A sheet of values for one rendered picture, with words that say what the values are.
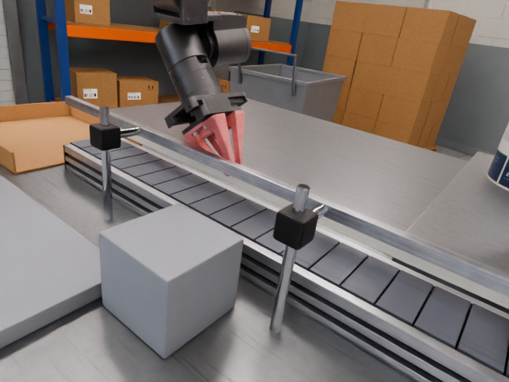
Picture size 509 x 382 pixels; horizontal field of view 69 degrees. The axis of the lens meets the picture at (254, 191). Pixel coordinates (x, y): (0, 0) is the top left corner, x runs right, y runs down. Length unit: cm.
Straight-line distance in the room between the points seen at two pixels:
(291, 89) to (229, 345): 227
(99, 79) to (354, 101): 245
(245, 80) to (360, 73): 154
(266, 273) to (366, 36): 362
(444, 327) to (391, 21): 357
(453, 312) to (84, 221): 47
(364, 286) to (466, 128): 475
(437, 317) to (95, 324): 33
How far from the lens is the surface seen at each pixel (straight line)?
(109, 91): 388
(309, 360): 40
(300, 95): 257
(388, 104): 384
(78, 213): 61
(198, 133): 50
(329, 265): 44
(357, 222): 37
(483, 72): 508
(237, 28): 57
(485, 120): 506
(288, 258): 35
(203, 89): 49
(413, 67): 375
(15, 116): 105
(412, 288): 45
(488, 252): 59
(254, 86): 272
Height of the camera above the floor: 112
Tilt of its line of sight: 24 degrees down
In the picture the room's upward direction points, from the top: 8 degrees clockwise
